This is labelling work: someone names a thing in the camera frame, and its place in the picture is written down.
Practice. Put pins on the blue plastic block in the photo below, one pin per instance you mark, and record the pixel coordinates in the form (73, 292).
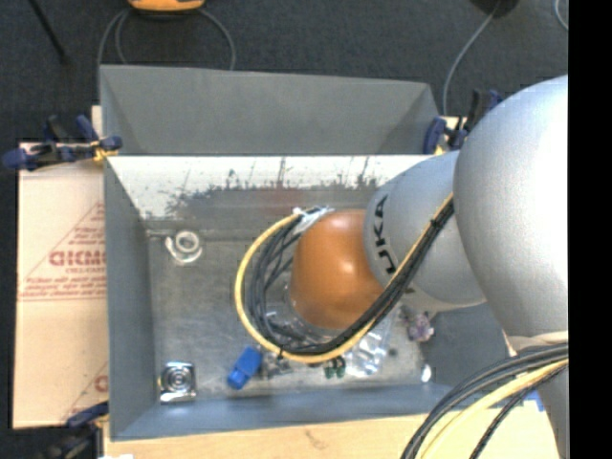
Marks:
(244, 367)

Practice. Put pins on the clear plastic bottle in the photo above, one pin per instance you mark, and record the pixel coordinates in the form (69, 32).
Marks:
(369, 354)

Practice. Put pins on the clear glass square dish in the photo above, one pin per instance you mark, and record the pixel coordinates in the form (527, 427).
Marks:
(178, 380)

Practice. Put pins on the purple crumpled thing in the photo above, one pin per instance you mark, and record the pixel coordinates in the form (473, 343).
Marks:
(421, 329)

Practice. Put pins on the small white thing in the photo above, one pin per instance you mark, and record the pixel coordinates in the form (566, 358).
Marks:
(426, 374)

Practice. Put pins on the grey metal bin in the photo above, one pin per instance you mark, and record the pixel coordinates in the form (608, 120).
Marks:
(248, 113)

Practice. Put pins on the brown cardboard board red print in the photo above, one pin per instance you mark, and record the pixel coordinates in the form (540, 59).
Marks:
(57, 218)

